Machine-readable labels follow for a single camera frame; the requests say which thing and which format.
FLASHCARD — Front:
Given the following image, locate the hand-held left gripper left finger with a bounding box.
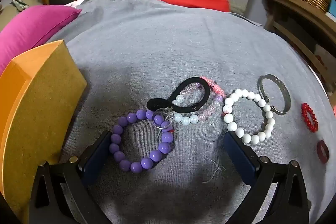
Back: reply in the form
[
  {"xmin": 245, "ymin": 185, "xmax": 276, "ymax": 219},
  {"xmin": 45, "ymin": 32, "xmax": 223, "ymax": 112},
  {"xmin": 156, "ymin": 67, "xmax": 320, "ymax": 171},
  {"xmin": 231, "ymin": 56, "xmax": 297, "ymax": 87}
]
[{"xmin": 29, "ymin": 131, "xmax": 116, "ymax": 224}]

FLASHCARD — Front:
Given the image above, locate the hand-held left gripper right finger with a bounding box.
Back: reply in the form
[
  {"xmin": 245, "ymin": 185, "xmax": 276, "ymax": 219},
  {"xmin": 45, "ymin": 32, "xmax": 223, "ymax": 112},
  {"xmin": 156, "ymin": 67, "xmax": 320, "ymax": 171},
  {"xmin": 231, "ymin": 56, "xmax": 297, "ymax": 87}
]
[{"xmin": 224, "ymin": 131, "xmax": 311, "ymax": 224}]

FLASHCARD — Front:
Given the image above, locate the pastel pink white bead bracelet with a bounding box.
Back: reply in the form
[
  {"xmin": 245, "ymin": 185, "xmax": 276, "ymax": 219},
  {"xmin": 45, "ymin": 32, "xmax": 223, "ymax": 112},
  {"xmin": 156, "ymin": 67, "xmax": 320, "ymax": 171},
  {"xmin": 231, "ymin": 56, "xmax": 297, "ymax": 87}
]
[{"xmin": 172, "ymin": 77, "xmax": 226, "ymax": 125}]

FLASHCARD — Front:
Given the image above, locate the purple bead bracelet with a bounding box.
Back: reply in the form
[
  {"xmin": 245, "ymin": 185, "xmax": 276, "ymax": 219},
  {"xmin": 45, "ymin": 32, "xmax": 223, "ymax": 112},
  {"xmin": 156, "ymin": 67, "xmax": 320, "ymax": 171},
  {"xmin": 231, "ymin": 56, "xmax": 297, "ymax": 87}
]
[{"xmin": 110, "ymin": 109, "xmax": 174, "ymax": 174}]

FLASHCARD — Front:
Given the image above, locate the silver metal bangle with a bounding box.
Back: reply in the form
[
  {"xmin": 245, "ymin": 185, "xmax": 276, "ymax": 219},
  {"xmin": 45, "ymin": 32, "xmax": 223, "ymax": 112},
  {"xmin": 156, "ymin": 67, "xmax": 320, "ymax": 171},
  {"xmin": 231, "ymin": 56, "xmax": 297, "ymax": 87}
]
[{"xmin": 258, "ymin": 74, "xmax": 291, "ymax": 115}]

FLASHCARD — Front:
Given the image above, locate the orange cardboard box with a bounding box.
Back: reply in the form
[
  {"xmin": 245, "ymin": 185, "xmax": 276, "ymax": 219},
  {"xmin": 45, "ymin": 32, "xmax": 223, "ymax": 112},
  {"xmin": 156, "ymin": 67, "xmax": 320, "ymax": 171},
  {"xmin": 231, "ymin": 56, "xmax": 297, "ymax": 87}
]
[{"xmin": 0, "ymin": 40, "xmax": 88, "ymax": 223}]

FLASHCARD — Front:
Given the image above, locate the black hair tie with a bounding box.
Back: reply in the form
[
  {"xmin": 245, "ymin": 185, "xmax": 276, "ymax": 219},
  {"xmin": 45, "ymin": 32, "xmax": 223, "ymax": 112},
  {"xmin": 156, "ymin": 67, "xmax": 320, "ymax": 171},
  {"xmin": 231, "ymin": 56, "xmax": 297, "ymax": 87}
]
[{"xmin": 146, "ymin": 76, "xmax": 210, "ymax": 114}]

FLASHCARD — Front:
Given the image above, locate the white thread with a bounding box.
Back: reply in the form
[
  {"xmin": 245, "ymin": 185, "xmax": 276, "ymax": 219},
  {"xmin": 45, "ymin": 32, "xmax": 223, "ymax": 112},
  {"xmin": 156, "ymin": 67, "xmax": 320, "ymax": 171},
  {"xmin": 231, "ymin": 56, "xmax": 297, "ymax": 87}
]
[{"xmin": 202, "ymin": 158, "xmax": 226, "ymax": 184}]

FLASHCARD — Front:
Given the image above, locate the grey cloth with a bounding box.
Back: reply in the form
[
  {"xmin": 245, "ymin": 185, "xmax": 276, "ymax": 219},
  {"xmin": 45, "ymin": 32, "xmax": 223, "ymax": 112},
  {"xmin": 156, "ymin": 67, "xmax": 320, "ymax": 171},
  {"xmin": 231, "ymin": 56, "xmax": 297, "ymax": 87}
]
[{"xmin": 39, "ymin": 0, "xmax": 336, "ymax": 224}]

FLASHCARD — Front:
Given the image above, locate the pink cushion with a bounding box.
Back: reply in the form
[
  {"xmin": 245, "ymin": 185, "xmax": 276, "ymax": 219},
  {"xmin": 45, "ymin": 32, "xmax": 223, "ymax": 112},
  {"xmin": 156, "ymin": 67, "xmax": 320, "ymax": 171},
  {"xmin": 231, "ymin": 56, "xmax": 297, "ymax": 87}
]
[{"xmin": 0, "ymin": 5, "xmax": 82, "ymax": 75}]

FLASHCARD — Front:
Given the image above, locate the wooden shelf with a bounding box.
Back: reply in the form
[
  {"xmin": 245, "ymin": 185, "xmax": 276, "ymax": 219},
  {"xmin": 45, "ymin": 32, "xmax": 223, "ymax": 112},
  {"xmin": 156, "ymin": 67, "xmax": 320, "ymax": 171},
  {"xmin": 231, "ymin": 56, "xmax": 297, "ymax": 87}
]
[{"xmin": 256, "ymin": 0, "xmax": 336, "ymax": 83}]

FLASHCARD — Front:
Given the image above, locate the small metal key ring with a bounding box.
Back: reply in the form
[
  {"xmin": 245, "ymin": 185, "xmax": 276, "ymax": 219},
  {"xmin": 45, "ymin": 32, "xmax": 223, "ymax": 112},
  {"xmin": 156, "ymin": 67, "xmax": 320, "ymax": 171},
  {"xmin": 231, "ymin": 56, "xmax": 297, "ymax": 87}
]
[{"xmin": 151, "ymin": 107, "xmax": 175, "ymax": 132}]

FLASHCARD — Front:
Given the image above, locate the red beaded ring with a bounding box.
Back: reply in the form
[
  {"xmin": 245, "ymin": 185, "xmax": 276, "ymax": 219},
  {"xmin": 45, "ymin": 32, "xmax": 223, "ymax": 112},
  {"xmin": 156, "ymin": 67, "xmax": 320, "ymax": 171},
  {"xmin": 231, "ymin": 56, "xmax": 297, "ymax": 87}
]
[{"xmin": 301, "ymin": 103, "xmax": 319, "ymax": 132}]

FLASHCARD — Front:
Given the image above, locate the dark red ring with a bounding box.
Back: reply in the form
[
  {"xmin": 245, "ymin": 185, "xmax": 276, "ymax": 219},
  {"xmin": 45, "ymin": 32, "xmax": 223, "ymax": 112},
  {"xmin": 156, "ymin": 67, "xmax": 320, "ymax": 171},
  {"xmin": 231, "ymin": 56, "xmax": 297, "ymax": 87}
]
[{"xmin": 316, "ymin": 140, "xmax": 330, "ymax": 163}]

